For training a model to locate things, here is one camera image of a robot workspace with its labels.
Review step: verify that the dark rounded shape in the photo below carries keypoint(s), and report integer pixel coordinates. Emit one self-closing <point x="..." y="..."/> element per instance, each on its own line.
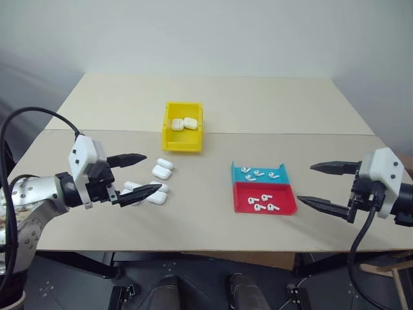
<point x="246" y="292"/>
<point x="164" y="292"/>

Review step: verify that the black table frame leg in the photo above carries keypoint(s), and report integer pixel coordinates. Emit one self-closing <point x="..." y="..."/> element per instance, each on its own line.
<point x="80" y="263"/>

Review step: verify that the teal plastic tray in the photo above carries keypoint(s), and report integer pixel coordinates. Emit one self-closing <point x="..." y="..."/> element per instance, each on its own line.
<point x="284" y="177"/>

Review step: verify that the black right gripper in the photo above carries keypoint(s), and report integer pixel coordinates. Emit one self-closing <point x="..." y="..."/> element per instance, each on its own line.
<point x="366" y="195"/>

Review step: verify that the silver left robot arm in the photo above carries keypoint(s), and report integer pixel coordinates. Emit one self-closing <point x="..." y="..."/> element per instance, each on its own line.
<point x="35" y="190"/>

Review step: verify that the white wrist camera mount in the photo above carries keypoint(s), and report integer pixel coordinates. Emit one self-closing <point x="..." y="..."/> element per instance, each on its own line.
<point x="82" y="151"/>
<point x="384" y="168"/>

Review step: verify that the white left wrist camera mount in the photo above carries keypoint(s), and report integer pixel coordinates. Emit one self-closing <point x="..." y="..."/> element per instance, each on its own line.
<point x="82" y="151"/>

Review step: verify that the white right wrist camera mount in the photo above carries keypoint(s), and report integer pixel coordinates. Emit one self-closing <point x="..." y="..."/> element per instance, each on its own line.
<point x="384" y="168"/>

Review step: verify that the red plastic tray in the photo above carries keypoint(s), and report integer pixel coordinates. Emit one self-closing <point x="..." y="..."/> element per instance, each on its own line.
<point x="242" y="193"/>

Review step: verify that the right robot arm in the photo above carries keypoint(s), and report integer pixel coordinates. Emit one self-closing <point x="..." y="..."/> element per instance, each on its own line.
<point x="405" y="203"/>

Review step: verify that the white wireless earbud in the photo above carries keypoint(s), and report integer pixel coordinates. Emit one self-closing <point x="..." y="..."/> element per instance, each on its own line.
<point x="249" y="177"/>
<point x="251" y="200"/>
<point x="273" y="175"/>
<point x="265" y="196"/>
<point x="273" y="207"/>
<point x="246" y="169"/>
<point x="258" y="172"/>
<point x="258" y="207"/>

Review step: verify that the yellow plastic bin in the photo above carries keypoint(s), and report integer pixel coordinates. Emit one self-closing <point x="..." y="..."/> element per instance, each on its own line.
<point x="180" y="142"/>

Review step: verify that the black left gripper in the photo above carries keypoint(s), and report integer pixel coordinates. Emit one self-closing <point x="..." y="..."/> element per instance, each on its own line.
<point x="98" y="187"/>

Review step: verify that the light wooden frame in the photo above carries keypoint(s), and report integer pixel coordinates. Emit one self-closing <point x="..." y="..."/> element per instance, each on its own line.
<point x="398" y="268"/>

